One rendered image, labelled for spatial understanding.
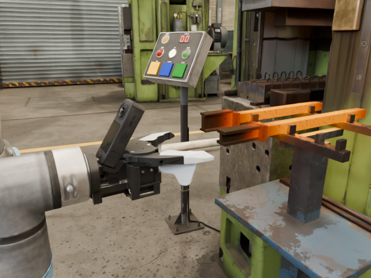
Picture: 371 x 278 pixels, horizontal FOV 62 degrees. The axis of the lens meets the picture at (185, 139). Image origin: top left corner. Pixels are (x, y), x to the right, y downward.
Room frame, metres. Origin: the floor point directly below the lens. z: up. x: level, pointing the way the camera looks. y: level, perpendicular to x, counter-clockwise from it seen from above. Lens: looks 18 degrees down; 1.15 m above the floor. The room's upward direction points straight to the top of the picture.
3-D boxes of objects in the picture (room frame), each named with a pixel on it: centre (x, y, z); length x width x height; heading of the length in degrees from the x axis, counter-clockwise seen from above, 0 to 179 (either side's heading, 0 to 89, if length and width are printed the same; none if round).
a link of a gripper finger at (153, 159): (0.48, 0.04, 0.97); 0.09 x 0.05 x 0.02; 83
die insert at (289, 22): (1.35, -0.51, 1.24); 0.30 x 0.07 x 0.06; 111
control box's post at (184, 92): (1.77, 0.01, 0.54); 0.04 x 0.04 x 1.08; 21
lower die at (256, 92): (1.35, -0.46, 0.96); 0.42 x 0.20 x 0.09; 111
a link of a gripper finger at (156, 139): (0.58, 0.06, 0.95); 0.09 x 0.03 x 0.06; 155
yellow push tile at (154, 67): (1.75, 0.17, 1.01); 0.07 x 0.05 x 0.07; 46
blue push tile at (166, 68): (1.68, 0.10, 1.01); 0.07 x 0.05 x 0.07; 46
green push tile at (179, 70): (1.61, 0.03, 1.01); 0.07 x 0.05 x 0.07; 46
